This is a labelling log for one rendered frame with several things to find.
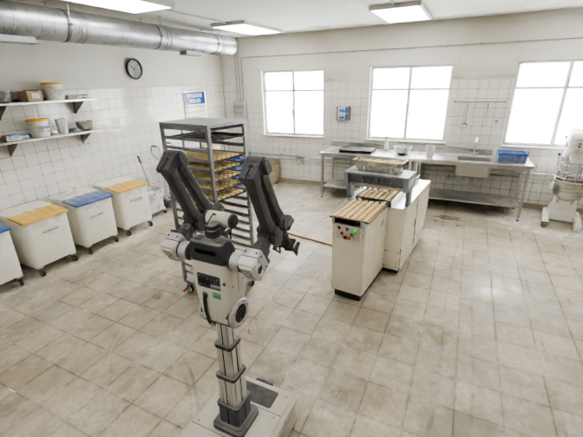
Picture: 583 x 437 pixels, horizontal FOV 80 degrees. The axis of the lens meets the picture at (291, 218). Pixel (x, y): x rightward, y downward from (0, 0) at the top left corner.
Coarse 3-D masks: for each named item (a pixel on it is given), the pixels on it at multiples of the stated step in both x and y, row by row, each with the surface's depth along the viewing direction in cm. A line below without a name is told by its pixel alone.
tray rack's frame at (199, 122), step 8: (176, 120) 336; (184, 120) 335; (192, 120) 333; (200, 120) 331; (208, 120) 329; (216, 120) 328; (224, 120) 326; (232, 120) 324; (240, 120) 322; (160, 128) 323; (160, 136) 326; (184, 144) 349; (200, 144) 365; (192, 200) 371; (176, 208) 354; (176, 216) 355; (176, 224) 357; (184, 264) 376; (184, 272) 379; (184, 280) 383; (192, 280) 380; (248, 280) 377
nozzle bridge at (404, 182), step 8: (352, 168) 405; (344, 176) 397; (352, 176) 401; (360, 176) 396; (376, 176) 377; (384, 176) 372; (392, 176) 369; (400, 176) 368; (408, 176) 367; (344, 184) 400; (352, 184) 398; (360, 184) 393; (368, 184) 390; (376, 184) 389; (392, 184) 379; (400, 184) 374; (408, 184) 362; (352, 192) 419; (408, 192) 375; (408, 200) 378
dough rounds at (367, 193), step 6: (366, 192) 404; (372, 192) 405; (378, 192) 402; (384, 192) 403; (390, 192) 404; (396, 192) 401; (372, 198) 388; (378, 198) 386; (384, 198) 386; (390, 198) 383
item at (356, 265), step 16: (352, 224) 338; (384, 224) 382; (336, 240) 348; (368, 240) 341; (384, 240) 396; (336, 256) 355; (352, 256) 344; (368, 256) 351; (336, 272) 361; (352, 272) 351; (368, 272) 361; (336, 288) 368; (352, 288) 357; (368, 288) 382
